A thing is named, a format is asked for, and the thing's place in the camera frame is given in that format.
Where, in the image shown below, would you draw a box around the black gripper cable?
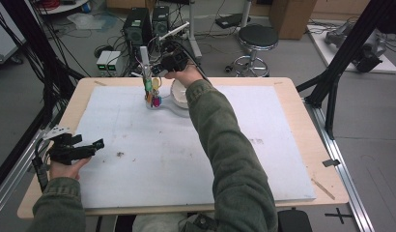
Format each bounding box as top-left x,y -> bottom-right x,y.
31,137 -> 51,193
181,44 -> 213,85

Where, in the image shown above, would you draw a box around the person's left hand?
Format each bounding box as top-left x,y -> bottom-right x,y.
48,156 -> 93,182

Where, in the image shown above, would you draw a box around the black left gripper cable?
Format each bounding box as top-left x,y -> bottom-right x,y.
31,137 -> 51,193

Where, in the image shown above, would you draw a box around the white box with green display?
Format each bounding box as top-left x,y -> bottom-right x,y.
96,50 -> 113,73
106,50 -> 123,73

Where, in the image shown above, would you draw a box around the person's legs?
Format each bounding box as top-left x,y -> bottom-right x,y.
131,212 -> 219,232

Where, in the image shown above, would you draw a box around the white egg-shaped bowl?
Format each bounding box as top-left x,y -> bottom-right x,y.
170,78 -> 191,109

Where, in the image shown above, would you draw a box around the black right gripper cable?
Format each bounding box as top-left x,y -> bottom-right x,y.
181,44 -> 213,85

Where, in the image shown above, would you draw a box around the black chair seat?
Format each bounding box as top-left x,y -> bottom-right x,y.
276,208 -> 314,232

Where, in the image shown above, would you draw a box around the person's right hand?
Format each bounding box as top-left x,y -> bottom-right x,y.
163,64 -> 206,90

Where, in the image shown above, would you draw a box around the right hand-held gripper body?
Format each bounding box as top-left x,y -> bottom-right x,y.
157,21 -> 191,73

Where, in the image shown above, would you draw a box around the white floor platform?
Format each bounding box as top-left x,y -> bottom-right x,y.
306,23 -> 396,75

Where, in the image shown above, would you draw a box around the black metal clip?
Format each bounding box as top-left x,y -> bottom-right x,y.
322,158 -> 342,168

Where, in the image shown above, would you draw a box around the aluminium rail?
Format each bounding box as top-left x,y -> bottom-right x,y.
303,96 -> 377,232
0,127 -> 60,221

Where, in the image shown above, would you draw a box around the round white side table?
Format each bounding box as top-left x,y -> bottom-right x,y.
37,0 -> 91,15

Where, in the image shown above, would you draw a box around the desk with white legs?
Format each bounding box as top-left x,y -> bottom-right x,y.
184,0 -> 253,60

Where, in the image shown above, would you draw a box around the black round stool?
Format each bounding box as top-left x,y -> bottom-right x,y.
224,24 -> 280,78

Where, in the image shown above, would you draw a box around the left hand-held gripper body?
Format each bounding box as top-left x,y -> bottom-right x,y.
42,125 -> 93,166

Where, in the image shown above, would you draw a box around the black metal frame stand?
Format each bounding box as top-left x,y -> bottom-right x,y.
0,0 -> 86,194
296,0 -> 396,140

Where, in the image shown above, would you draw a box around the black computer tower green sticker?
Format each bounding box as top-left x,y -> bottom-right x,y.
123,7 -> 153,46

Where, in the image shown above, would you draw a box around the grey machine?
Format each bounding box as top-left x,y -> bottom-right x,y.
324,21 -> 387,73

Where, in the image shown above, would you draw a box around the white key stand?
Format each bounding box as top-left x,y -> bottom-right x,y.
134,45 -> 193,119

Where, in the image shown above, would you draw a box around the flat black floor box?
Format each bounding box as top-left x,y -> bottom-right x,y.
214,14 -> 244,30

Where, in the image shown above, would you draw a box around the small cardboard box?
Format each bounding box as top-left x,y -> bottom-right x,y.
105,0 -> 156,10

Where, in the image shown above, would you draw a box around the white table mat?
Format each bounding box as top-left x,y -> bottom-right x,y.
78,84 -> 317,210

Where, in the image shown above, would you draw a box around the tall brown cardboard box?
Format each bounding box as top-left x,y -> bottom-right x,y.
269,0 -> 318,41

